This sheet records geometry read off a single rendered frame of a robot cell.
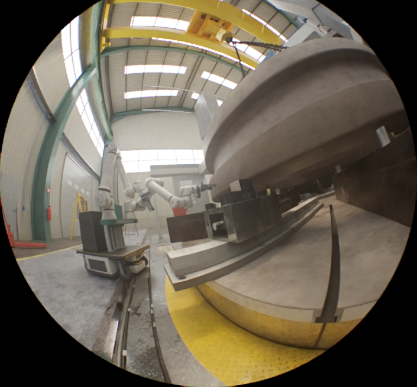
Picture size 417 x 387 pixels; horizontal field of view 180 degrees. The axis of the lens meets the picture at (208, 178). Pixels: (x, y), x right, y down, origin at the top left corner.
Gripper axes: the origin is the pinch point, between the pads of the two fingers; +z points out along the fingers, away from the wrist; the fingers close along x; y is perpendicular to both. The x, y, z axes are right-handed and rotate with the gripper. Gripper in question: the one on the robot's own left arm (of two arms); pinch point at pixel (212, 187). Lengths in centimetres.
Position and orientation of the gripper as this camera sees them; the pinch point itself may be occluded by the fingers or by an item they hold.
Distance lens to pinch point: 137.9
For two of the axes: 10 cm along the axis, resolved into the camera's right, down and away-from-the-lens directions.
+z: 9.4, -1.0, 3.4
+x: -2.9, 3.0, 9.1
